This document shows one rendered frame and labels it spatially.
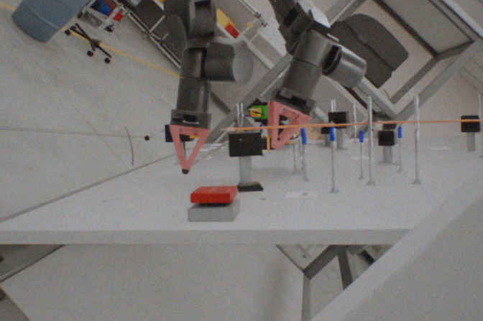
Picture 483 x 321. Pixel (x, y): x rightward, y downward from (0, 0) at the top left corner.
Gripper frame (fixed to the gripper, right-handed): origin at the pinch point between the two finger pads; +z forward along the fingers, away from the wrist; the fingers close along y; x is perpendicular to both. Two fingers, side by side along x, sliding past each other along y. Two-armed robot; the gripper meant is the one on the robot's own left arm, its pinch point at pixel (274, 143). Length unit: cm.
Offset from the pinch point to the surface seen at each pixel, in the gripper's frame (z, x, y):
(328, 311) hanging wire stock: 3, 8, -64
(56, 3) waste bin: -31, 157, 324
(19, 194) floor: 72, 77, 142
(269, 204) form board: 7.5, 0.7, -17.7
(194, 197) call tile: 9.0, 11.1, -24.5
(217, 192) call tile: 7.4, 8.8, -24.5
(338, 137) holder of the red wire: -7, -26, 48
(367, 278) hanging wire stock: 1, 7, -65
